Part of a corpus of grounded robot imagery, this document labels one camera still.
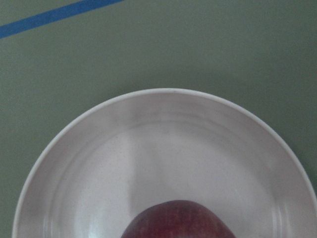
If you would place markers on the red apple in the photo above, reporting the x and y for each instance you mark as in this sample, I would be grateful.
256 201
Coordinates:
177 219

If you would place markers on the pink plate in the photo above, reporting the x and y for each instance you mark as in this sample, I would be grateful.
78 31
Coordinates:
152 146

